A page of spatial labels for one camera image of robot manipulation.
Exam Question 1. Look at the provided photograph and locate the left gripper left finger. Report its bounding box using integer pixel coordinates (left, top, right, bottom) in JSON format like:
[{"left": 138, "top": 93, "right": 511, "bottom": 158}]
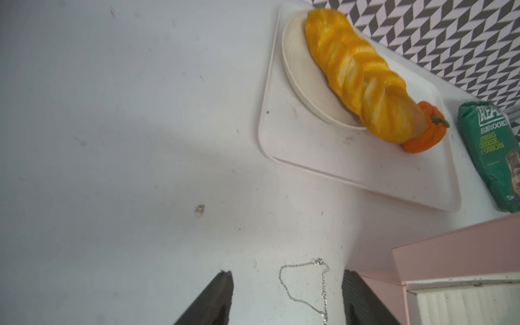
[{"left": 174, "top": 271, "right": 234, "bottom": 325}]

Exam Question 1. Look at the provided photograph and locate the yellow braided bread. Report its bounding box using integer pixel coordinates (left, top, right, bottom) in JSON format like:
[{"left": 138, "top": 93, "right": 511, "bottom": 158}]
[{"left": 304, "top": 8, "right": 427, "bottom": 144}]

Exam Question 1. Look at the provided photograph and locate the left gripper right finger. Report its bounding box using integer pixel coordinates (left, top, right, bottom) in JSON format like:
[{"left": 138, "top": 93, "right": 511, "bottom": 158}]
[{"left": 341, "top": 269, "right": 399, "bottom": 325}]

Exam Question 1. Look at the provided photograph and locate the white rectangular tray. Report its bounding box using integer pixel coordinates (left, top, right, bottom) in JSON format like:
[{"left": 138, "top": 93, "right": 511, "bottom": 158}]
[{"left": 258, "top": 4, "right": 461, "bottom": 212}]

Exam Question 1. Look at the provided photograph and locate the cream round plate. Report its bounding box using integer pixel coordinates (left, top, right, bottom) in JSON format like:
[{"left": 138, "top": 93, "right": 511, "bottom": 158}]
[{"left": 281, "top": 11, "right": 366, "bottom": 131}]

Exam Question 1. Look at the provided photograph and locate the silver jewelry chain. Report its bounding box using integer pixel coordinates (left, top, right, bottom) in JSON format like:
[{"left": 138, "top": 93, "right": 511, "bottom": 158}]
[{"left": 278, "top": 257, "right": 330, "bottom": 325}]

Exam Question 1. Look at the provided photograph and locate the small orange pumpkin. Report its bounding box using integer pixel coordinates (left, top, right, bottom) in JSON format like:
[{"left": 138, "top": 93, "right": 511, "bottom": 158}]
[{"left": 401, "top": 101, "right": 450, "bottom": 154}]

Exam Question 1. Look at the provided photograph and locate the pink jewelry box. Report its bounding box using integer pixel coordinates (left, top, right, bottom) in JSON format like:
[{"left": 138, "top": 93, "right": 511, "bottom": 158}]
[{"left": 360, "top": 213, "right": 519, "bottom": 324}]

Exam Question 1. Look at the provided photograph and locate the green crisps bag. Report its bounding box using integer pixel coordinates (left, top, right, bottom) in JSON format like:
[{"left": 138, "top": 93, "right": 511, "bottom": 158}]
[{"left": 458, "top": 102, "right": 519, "bottom": 213}]

